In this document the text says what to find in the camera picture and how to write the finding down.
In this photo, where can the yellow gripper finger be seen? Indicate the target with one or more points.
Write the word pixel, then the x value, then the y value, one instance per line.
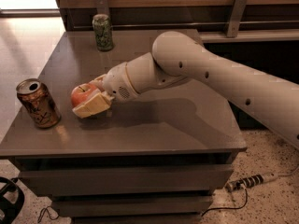
pixel 98 82
pixel 96 103

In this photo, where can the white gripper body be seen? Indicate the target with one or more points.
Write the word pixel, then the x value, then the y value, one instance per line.
pixel 116 80

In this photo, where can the red apple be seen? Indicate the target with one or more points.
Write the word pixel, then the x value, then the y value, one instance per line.
pixel 81 93

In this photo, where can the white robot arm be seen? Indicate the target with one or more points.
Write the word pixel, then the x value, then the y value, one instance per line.
pixel 174 59

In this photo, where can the green soda can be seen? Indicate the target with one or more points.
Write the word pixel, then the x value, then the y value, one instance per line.
pixel 103 32

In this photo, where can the orange soda can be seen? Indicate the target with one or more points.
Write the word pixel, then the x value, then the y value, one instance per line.
pixel 37 100

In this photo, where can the grey drawer cabinet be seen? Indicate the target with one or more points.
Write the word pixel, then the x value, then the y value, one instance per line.
pixel 155 160

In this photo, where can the black chair base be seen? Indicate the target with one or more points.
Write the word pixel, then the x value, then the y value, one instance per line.
pixel 11 200

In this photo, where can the grey counter shelf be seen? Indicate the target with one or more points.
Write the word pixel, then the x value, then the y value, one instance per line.
pixel 251 36

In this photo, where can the white power strip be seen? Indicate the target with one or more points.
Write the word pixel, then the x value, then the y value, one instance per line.
pixel 251 181

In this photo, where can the left metal bracket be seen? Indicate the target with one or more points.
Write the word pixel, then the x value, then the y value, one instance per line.
pixel 102 7

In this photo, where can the metal bracket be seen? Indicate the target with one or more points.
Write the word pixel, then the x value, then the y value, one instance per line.
pixel 233 23
pixel 102 7

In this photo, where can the right metal bracket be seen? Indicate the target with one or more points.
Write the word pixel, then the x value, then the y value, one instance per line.
pixel 233 23

